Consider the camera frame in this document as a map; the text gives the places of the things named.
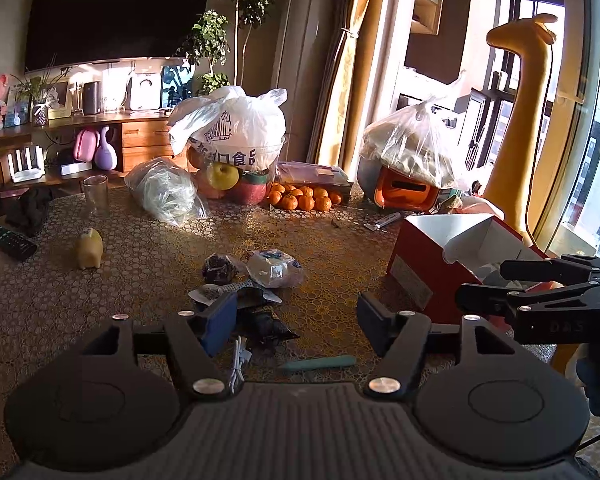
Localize white box device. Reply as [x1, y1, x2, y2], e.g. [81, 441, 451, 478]
[130, 74, 162, 110]

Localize pile of tangerines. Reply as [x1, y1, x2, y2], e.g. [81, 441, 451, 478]
[267, 182, 343, 212]

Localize wooden television stand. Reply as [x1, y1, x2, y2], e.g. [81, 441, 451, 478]
[0, 109, 192, 197]

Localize dark snack packet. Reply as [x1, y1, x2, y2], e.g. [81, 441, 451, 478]
[202, 254, 248, 286]

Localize white cable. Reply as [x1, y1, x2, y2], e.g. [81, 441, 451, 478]
[227, 337, 253, 393]

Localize clear fruit bowl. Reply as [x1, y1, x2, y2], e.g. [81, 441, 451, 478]
[186, 137, 287, 206]

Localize red cardboard box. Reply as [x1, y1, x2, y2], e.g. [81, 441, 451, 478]
[387, 212, 563, 333]

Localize purple vase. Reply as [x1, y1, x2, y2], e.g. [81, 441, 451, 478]
[94, 126, 118, 171]

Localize red apple in foam net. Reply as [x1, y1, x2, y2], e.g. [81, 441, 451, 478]
[230, 180, 271, 206]

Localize pink clear plastic case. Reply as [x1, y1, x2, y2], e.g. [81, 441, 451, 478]
[277, 160, 355, 189]

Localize black crumpled packet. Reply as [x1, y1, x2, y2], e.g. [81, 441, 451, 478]
[237, 309, 301, 356]

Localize yellow animal toy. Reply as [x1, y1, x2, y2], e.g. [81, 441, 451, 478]
[76, 228, 104, 269]

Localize white printed plastic bag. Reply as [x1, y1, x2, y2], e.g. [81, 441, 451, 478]
[167, 86, 287, 173]

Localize gold patterned desktop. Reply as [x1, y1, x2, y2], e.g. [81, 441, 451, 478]
[0, 180, 576, 401]

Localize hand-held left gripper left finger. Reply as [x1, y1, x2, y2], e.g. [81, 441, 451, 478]
[77, 291, 239, 402]

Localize teal stick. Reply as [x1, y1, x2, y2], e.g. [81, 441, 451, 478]
[278, 355, 357, 374]

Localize dark cloth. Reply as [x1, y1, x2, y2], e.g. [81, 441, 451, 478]
[5, 187, 54, 238]

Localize blue picture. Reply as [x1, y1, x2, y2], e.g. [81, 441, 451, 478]
[161, 66, 196, 109]

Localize grass plant in vase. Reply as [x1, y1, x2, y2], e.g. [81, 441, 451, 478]
[10, 57, 67, 127]

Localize clear bag of greens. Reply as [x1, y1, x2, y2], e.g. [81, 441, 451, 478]
[124, 157, 211, 228]

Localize drinking glass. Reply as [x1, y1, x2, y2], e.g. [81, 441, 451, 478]
[82, 175, 110, 218]

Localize grey and orange container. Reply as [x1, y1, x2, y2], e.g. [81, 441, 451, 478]
[356, 157, 442, 216]

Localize clear plastic bag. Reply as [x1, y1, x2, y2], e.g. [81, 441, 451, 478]
[358, 71, 475, 192]

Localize yellow curtain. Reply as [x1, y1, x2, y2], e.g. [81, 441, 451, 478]
[314, 0, 408, 173]

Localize yellow apple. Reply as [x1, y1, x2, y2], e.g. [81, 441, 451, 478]
[206, 161, 240, 191]

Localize leafy potted plant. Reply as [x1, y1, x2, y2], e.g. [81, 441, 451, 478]
[179, 10, 231, 77]

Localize black television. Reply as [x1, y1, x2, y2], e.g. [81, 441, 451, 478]
[25, 0, 215, 74]

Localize white router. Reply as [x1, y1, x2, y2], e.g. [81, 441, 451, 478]
[11, 146, 46, 183]

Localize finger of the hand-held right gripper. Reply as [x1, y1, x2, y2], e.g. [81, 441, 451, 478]
[499, 254, 600, 284]
[454, 282, 600, 318]

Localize photo frame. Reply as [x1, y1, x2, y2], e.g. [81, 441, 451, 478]
[45, 80, 74, 121]

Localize black and white packet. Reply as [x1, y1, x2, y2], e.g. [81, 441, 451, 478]
[187, 282, 283, 313]

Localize black speaker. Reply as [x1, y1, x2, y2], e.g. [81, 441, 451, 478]
[82, 81, 104, 116]

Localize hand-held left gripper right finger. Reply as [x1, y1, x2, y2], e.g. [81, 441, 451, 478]
[356, 292, 519, 402]

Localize white bread packet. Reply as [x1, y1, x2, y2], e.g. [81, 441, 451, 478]
[245, 250, 306, 289]

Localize black remote control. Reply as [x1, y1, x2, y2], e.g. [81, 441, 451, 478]
[0, 226, 38, 261]

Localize toothpaste tube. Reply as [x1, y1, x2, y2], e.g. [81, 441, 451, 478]
[364, 212, 402, 232]

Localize yellow giraffe toy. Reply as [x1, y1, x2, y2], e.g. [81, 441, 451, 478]
[481, 12, 583, 376]

